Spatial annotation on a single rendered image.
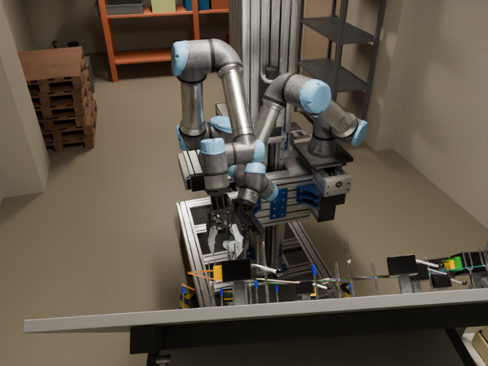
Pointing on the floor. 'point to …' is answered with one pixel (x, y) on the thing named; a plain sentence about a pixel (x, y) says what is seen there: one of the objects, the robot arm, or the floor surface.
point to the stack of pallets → (61, 95)
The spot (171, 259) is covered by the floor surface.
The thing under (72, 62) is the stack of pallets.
